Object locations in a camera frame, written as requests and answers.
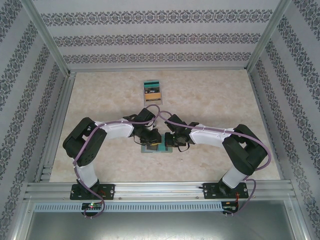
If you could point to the dark grey card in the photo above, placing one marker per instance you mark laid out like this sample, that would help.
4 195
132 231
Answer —
151 147

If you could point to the green card holder wallet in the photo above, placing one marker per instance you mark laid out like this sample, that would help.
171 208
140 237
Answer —
162 147

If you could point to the green and tan card packet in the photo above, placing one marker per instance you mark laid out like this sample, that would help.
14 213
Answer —
153 104

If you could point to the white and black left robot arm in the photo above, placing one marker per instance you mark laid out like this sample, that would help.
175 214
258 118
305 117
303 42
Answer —
117 131

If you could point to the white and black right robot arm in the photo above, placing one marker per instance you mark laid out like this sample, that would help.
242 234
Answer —
210 137

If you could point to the orange card with black stripe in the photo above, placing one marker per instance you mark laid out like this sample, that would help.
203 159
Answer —
152 97

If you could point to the dark VIP card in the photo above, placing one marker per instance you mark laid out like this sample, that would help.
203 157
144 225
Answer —
152 91

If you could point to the teal card with black stripe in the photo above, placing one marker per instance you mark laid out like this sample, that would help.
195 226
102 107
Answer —
150 83

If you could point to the aluminium cross beam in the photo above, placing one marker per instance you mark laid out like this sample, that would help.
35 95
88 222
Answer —
160 69

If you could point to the grey metal sheet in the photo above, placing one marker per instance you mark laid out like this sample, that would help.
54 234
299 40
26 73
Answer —
160 227

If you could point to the small controller circuit board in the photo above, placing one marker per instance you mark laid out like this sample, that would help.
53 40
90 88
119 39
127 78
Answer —
92 206
228 207

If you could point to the long aluminium mounting rail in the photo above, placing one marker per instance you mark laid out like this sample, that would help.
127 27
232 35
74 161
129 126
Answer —
160 191

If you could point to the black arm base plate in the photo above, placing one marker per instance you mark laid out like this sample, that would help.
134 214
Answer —
208 191
110 191

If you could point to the aluminium side rail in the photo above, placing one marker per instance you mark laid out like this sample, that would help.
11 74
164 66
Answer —
58 125

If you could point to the aluminium frame post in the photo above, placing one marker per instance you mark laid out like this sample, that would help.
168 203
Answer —
48 37
266 37

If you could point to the aluminium frame bar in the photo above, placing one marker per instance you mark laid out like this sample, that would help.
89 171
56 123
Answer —
21 220
301 220

